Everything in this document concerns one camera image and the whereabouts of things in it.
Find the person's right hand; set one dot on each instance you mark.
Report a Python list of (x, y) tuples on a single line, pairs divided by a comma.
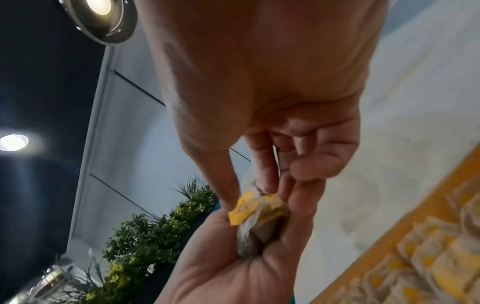
[(262, 59)]

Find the person's left hand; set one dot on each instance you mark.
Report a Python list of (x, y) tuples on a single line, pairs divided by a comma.
[(232, 276)]

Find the bunch of tea bags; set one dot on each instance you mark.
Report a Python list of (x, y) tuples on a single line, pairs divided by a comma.
[(262, 225)]

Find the yellow tray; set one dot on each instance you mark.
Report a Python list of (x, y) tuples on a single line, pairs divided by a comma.
[(412, 213)]

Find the row of tea bags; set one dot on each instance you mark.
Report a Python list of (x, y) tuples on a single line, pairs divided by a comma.
[(442, 261)]

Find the black planter box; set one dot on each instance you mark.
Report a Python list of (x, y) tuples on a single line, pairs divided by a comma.
[(165, 282)]

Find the green leafy plant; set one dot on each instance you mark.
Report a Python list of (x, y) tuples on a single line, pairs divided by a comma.
[(138, 240)]

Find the round metal ceiling lamp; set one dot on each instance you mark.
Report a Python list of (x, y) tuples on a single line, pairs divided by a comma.
[(41, 282), (108, 29)]

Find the round lit ceiling light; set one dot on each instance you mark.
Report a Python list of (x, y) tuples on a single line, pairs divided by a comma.
[(13, 142)]

